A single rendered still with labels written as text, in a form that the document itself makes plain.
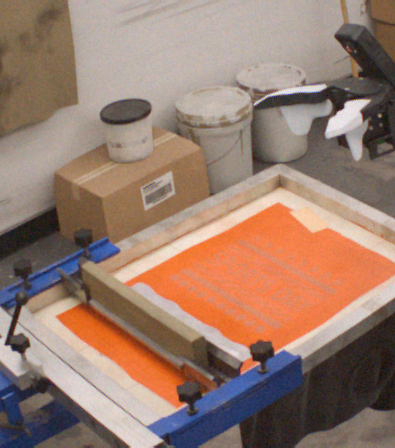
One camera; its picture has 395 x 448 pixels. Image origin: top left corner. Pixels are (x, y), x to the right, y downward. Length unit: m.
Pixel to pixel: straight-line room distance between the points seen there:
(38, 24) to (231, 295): 2.05
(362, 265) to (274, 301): 0.21
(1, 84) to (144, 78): 0.74
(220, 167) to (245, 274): 2.20
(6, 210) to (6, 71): 0.61
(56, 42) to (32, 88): 0.21
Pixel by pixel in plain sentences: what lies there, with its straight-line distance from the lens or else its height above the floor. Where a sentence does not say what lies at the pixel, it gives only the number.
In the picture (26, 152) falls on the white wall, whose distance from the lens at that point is 4.21.
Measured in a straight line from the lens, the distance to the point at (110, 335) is 2.12.
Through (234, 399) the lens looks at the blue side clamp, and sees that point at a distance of 1.84.
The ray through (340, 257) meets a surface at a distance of 2.27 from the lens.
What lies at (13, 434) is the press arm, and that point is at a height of 0.92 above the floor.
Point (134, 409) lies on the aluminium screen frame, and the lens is 1.87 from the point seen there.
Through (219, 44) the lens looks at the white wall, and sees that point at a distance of 4.65.
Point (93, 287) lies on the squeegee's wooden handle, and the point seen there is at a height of 1.03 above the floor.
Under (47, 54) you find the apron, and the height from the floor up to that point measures 0.79.
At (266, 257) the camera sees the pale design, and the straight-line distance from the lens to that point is 2.29.
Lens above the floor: 2.19
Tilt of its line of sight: 31 degrees down
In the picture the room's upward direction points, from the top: 7 degrees counter-clockwise
